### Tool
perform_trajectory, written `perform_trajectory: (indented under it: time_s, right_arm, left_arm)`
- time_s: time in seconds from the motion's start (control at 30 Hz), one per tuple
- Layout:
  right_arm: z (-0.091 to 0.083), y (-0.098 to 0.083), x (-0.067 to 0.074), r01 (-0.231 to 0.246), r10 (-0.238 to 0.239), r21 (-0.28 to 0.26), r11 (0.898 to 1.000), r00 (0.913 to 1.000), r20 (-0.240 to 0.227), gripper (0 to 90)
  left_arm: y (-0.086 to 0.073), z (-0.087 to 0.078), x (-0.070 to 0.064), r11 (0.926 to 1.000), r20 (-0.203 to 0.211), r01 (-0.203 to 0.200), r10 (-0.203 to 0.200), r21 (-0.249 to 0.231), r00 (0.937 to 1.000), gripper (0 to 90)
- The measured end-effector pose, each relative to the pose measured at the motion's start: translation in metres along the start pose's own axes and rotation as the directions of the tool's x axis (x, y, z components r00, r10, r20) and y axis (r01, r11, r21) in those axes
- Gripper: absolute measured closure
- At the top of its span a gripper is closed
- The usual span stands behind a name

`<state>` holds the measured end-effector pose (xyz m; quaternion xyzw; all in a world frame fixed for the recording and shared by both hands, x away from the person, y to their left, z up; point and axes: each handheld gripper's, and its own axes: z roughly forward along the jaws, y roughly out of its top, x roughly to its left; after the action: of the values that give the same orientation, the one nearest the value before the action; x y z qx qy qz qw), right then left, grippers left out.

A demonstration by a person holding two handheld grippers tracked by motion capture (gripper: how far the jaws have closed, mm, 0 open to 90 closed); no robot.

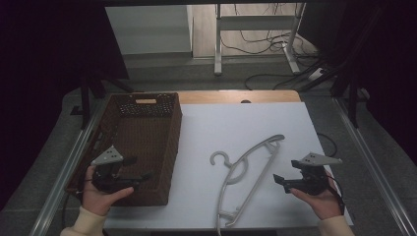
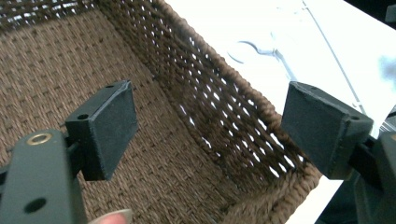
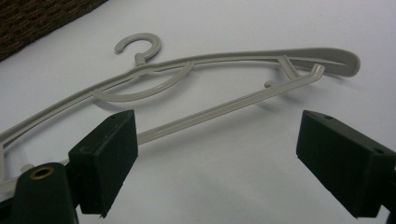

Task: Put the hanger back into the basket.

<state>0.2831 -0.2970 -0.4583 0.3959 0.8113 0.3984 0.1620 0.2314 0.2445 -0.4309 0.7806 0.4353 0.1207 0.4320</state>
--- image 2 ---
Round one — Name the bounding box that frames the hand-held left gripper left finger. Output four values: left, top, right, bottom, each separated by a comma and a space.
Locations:
64, 79, 139, 182

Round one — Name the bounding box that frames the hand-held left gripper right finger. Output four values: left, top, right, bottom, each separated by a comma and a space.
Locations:
280, 80, 375, 181

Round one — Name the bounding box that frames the brown woven basket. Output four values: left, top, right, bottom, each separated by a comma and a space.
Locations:
0, 0, 323, 224

